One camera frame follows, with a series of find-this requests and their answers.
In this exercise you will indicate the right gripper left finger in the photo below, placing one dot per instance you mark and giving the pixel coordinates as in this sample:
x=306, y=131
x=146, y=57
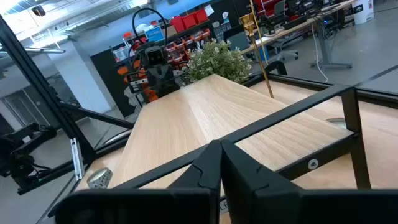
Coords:
x=186, y=205

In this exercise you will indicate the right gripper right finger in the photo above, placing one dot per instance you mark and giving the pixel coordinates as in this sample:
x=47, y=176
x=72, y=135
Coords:
x=280, y=205

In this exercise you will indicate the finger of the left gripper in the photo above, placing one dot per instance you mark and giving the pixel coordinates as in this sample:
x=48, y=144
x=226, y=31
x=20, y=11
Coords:
x=171, y=81
x=156, y=79

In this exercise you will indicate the tall gold candlestick holder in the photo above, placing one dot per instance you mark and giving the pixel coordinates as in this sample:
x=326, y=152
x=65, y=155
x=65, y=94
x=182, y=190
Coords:
x=248, y=23

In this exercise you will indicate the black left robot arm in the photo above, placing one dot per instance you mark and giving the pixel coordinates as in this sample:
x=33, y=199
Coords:
x=140, y=59

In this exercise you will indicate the green potted plant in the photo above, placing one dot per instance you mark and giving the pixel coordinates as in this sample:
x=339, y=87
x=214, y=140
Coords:
x=217, y=62

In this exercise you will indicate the storage rack with red bins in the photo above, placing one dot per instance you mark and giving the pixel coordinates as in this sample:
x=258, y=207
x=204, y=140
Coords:
x=189, y=20

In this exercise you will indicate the wooden desk grey legs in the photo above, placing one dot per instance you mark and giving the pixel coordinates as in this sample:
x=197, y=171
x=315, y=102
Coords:
x=324, y=43

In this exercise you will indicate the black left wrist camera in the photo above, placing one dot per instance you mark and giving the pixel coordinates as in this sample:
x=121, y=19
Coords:
x=155, y=56

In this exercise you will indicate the black aluminium rig frame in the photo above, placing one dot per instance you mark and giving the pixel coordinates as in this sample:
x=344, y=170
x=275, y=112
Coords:
x=37, y=81

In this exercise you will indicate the white aluminium bracket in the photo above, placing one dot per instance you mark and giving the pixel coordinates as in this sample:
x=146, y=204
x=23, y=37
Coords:
x=77, y=158

